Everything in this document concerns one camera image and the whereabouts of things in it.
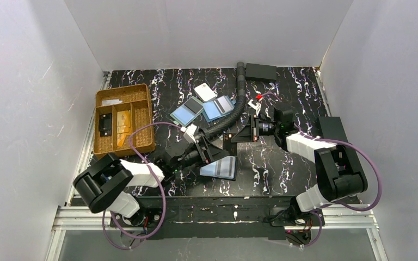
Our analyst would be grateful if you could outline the black VIP card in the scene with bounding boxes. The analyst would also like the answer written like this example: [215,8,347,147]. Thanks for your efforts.
[223,133,238,145]

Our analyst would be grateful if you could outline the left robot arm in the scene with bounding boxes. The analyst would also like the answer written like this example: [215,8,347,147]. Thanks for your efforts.
[73,125,237,218]

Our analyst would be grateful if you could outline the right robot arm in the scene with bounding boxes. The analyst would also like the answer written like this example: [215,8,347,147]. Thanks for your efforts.
[245,109,368,216]

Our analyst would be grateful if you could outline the blue card holder open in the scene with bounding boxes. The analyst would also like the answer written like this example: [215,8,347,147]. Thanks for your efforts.
[202,95,236,122]

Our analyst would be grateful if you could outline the green card holder open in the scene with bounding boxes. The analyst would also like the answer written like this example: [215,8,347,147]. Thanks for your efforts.
[170,97,204,127]

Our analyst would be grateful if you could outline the white card case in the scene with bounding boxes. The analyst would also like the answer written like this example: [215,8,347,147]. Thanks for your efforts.
[194,83,217,103]

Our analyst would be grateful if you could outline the gold cards in tray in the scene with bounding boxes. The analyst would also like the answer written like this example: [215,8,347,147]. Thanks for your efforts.
[116,110,131,147]

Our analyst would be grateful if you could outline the black card in tray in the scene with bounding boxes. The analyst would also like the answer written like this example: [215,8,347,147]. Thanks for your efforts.
[98,113,113,137]

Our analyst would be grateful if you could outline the white card in tray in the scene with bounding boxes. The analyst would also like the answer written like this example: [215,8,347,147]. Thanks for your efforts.
[101,99,123,107]

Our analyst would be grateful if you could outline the black box at right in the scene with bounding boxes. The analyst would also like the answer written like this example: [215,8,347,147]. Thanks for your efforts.
[316,116,348,142]

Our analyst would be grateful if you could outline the black box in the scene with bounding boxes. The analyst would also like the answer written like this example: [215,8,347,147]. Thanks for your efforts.
[245,63,277,82]
[316,116,348,142]

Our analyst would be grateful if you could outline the black box at back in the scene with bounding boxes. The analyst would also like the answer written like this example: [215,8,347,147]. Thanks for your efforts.
[245,63,277,82]

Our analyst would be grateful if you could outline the woven wicker tray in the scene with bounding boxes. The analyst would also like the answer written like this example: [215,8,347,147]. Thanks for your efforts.
[93,84,156,159]

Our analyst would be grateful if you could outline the black corrugated hose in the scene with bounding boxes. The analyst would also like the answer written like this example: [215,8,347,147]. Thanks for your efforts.
[196,61,248,141]

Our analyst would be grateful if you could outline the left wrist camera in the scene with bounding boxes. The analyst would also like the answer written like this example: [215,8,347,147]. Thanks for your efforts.
[180,124,199,144]

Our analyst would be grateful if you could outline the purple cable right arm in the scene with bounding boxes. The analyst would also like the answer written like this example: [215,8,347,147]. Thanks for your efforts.
[259,91,383,247]

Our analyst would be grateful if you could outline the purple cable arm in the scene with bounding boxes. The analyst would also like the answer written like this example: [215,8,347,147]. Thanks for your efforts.
[259,91,383,247]
[102,122,185,251]

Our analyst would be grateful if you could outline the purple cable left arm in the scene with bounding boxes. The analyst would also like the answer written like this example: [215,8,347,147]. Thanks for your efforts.
[102,122,185,251]

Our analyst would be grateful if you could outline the aluminium frame rail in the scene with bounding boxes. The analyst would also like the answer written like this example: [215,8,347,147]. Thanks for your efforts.
[45,205,388,260]

